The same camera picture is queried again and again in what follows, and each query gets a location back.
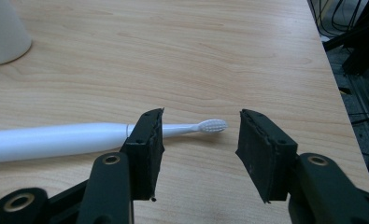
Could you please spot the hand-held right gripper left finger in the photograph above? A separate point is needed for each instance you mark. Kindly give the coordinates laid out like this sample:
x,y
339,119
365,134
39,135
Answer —
x,y
143,155

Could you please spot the white electric toothbrush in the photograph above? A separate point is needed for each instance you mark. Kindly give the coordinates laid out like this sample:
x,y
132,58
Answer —
x,y
57,141

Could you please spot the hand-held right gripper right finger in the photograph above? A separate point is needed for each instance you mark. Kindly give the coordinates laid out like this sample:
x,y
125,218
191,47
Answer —
x,y
266,155

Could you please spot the white cup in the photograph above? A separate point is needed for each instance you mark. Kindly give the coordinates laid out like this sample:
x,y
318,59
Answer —
x,y
3,31

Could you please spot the black metal stand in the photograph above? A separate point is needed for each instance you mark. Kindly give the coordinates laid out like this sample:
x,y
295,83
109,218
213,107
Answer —
x,y
358,40

